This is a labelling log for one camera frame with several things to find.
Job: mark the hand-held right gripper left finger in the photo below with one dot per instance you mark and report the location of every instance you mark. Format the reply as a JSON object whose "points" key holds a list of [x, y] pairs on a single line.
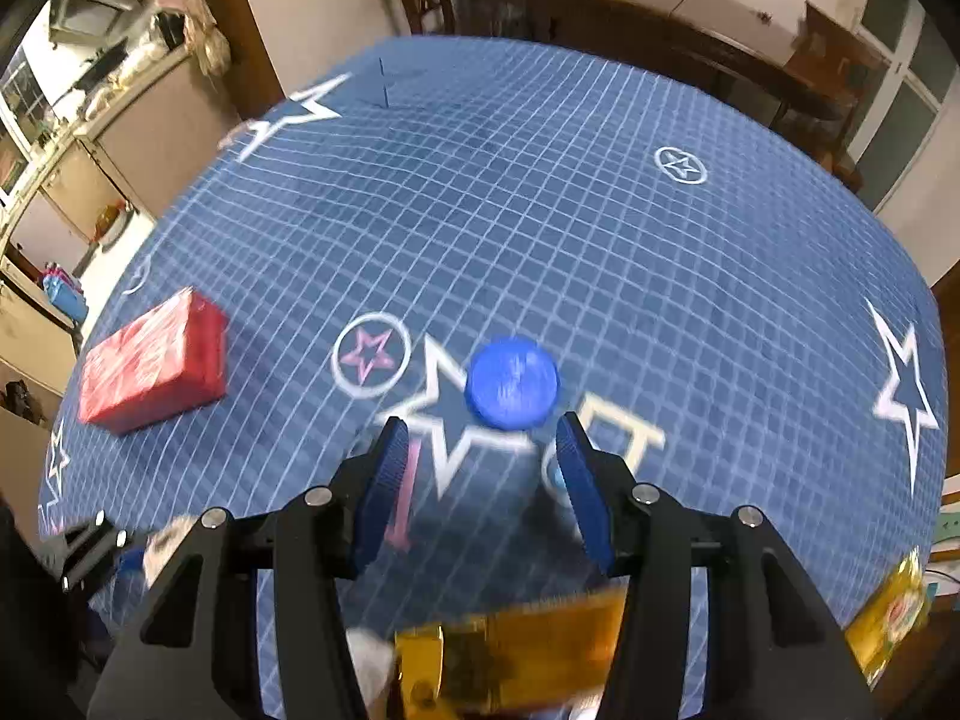
{"points": [[386, 487]]}

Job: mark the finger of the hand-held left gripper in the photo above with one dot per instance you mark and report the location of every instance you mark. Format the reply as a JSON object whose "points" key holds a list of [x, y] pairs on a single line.
{"points": [[94, 547]]}

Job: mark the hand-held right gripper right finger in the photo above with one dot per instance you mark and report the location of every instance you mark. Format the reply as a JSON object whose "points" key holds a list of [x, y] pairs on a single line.
{"points": [[581, 487]]}

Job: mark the blue bottle cap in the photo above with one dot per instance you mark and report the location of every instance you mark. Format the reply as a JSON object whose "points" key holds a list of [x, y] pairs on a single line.
{"points": [[512, 382]]}

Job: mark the yellow box with figure print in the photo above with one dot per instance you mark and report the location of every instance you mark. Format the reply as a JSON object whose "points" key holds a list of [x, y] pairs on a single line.
{"points": [[510, 652]]}

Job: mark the white tissue packet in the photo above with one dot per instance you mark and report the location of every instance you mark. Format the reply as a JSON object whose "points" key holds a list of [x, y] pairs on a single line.
{"points": [[369, 667]]}

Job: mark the red carton box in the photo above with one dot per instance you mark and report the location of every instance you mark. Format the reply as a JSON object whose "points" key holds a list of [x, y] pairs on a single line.
{"points": [[150, 364]]}

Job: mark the blue star checked blanket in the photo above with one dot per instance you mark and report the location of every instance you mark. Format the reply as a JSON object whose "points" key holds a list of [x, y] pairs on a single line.
{"points": [[600, 240]]}

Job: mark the gold foil wrapper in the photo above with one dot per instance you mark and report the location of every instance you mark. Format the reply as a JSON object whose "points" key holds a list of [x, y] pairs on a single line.
{"points": [[892, 615]]}

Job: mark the beige cluttered cabinet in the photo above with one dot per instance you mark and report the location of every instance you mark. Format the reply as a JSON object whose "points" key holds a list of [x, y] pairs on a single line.
{"points": [[112, 150]]}

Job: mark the long wooden table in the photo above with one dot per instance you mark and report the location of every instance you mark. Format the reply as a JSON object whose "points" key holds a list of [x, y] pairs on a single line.
{"points": [[675, 30]]}

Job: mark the brown wooden board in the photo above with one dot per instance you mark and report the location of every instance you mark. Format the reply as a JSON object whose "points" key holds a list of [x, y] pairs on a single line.
{"points": [[844, 75]]}

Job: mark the white glass panel door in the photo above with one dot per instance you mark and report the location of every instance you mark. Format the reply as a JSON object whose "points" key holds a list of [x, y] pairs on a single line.
{"points": [[911, 105]]}

